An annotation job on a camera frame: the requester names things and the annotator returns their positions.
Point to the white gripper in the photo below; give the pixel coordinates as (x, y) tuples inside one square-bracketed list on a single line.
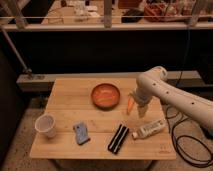
[(142, 110)]

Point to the orange pepper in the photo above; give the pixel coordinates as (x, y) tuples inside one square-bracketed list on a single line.
[(130, 104)]

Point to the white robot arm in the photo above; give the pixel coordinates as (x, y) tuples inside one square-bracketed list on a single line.
[(153, 83)]

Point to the orange ceramic bowl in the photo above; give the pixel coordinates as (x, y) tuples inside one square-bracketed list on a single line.
[(105, 96)]

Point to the clear plastic bottle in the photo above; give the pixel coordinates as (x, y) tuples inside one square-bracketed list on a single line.
[(149, 129)]

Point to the black striped case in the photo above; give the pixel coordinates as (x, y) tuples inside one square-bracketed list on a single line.
[(118, 139)]

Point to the wooden table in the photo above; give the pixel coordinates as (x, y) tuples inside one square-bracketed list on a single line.
[(70, 103)]

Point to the blue sponge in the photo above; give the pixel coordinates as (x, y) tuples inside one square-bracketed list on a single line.
[(81, 132)]

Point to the white paper cup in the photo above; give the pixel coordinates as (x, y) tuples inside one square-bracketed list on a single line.
[(45, 124)]

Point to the diagonal metal pole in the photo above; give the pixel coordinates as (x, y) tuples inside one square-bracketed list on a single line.
[(26, 69)]

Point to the metal railing shelf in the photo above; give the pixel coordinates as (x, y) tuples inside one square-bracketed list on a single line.
[(105, 15)]

